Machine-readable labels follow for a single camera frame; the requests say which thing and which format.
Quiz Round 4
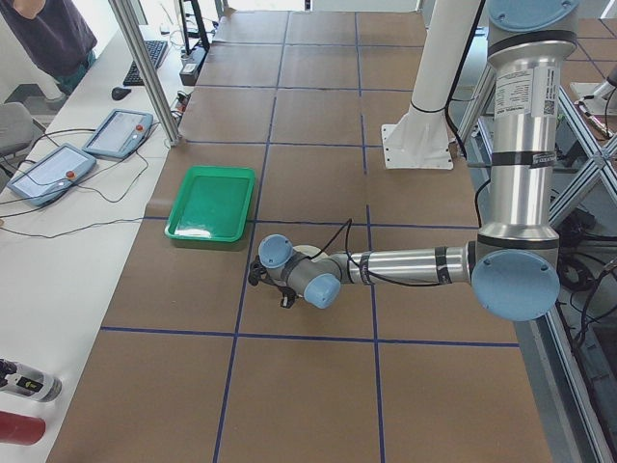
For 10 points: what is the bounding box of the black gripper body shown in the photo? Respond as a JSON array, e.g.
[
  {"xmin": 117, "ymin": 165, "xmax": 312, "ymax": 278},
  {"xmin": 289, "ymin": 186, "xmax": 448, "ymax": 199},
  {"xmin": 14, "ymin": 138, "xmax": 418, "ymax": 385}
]
[{"xmin": 277, "ymin": 286, "xmax": 295, "ymax": 297}]

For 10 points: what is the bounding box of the white round plate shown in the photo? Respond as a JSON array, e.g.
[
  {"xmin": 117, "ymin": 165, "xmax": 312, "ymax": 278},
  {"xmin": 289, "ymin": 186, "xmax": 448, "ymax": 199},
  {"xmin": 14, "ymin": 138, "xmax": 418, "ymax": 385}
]
[{"xmin": 293, "ymin": 245, "xmax": 321, "ymax": 258}]

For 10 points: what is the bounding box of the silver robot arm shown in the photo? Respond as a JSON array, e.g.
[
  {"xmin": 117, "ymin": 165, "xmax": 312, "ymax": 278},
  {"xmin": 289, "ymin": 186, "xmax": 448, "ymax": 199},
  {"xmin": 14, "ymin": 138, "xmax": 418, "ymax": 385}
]
[{"xmin": 249, "ymin": 1, "xmax": 578, "ymax": 321}]

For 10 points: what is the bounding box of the green plastic tray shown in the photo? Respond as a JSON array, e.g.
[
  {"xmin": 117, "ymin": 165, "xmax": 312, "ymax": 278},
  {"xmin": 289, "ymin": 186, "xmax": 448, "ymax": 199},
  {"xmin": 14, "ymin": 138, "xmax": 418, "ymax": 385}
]
[{"xmin": 165, "ymin": 166, "xmax": 255, "ymax": 243}]

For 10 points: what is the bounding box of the far blue teach pendant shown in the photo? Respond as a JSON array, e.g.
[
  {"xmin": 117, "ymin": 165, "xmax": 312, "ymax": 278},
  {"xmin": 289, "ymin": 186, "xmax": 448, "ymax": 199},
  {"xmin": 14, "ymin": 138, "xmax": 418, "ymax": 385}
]
[{"xmin": 83, "ymin": 109, "xmax": 153, "ymax": 160}]

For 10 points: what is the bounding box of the blue teach pendant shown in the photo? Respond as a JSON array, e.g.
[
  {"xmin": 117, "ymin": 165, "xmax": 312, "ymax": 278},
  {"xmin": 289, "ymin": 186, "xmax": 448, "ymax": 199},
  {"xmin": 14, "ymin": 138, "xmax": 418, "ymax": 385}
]
[
  {"xmin": 83, "ymin": 109, "xmax": 153, "ymax": 160},
  {"xmin": 8, "ymin": 144, "xmax": 96, "ymax": 206}
]

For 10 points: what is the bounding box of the black power strip box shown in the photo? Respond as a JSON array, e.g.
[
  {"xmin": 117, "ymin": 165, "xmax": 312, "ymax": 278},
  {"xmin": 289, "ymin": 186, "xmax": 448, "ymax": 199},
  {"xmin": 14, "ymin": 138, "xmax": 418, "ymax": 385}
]
[{"xmin": 179, "ymin": 47, "xmax": 206, "ymax": 87}]

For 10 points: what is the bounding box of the black computer mouse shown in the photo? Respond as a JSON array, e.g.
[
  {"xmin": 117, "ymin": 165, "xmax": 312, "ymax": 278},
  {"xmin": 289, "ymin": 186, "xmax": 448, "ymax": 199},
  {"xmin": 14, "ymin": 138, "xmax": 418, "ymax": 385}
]
[{"xmin": 111, "ymin": 87, "xmax": 132, "ymax": 101}]

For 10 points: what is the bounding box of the near blue teach pendant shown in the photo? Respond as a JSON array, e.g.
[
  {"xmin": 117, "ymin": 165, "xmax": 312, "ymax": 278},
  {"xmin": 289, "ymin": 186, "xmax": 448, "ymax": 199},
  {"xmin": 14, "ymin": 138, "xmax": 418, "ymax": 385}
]
[{"xmin": 8, "ymin": 144, "xmax": 96, "ymax": 206}]

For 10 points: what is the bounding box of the black keyboard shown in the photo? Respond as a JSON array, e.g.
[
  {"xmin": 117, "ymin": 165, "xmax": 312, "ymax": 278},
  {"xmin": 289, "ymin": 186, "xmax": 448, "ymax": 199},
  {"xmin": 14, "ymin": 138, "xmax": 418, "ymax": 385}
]
[{"xmin": 122, "ymin": 40, "xmax": 170, "ymax": 87}]

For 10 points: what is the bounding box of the red bottle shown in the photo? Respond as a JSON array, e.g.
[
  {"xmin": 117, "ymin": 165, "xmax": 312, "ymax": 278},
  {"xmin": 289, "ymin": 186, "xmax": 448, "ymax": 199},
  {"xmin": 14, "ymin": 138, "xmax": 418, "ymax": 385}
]
[{"xmin": 0, "ymin": 411, "xmax": 46, "ymax": 446}]

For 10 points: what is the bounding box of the grey office chair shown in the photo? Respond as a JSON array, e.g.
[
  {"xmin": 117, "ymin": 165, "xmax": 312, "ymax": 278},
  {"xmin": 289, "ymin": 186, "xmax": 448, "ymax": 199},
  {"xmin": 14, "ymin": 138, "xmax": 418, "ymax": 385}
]
[{"xmin": 0, "ymin": 102, "xmax": 35, "ymax": 157}]

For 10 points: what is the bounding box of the person in dark shirt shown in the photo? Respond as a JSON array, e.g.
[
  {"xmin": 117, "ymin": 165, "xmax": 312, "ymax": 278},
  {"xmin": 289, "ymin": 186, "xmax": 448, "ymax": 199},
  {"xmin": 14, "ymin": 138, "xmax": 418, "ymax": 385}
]
[{"xmin": 1, "ymin": 0, "xmax": 97, "ymax": 96}]

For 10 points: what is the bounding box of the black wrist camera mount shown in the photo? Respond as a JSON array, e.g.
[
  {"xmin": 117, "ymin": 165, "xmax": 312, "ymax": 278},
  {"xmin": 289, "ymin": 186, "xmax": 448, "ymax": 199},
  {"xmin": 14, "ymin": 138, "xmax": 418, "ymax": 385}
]
[{"xmin": 248, "ymin": 257, "xmax": 268, "ymax": 286}]

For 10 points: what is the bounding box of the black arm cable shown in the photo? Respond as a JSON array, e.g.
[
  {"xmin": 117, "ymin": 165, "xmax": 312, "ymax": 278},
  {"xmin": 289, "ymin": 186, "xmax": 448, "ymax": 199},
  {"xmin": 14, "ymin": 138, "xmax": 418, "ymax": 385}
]
[{"xmin": 308, "ymin": 177, "xmax": 493, "ymax": 286}]

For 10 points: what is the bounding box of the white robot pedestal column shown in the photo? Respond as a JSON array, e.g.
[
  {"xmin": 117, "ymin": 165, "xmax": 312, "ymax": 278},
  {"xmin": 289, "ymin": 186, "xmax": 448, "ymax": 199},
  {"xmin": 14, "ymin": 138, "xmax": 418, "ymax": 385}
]
[{"xmin": 382, "ymin": 0, "xmax": 485, "ymax": 170}]

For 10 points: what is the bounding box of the aluminium frame post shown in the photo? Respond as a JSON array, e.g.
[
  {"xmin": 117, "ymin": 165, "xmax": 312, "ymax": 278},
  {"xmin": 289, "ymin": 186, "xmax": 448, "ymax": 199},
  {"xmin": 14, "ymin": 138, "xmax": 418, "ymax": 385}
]
[{"xmin": 109, "ymin": 0, "xmax": 181, "ymax": 147}]

